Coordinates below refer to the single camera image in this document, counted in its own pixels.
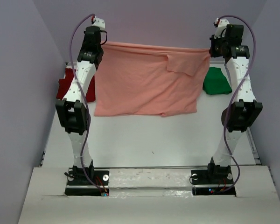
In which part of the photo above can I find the pink t-shirt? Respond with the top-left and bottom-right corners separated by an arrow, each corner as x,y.
94,42 -> 210,117

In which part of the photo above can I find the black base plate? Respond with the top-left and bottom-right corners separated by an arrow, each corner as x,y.
189,169 -> 236,196
64,169 -> 110,196

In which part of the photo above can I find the green t-shirt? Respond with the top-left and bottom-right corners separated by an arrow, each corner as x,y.
203,67 -> 232,95

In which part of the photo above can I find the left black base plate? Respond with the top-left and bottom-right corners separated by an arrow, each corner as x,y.
64,169 -> 110,196

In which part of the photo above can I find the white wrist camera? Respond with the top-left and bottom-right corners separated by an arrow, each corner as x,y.
91,16 -> 105,30
214,18 -> 230,39

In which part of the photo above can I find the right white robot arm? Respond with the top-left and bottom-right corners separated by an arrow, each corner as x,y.
205,19 -> 263,183

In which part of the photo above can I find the red folded t-shirt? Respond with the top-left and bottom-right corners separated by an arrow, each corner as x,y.
56,68 -> 96,103

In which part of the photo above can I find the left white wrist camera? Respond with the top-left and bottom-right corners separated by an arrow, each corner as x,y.
91,16 -> 105,30

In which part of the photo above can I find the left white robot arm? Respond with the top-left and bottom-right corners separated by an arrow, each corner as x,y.
56,26 -> 105,184

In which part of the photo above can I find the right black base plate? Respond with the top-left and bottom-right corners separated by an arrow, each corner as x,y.
189,169 -> 236,196

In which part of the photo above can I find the white cardboard front cover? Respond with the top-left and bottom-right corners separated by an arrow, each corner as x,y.
19,166 -> 280,224

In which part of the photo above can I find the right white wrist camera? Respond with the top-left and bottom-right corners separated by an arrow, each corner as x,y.
214,18 -> 230,39

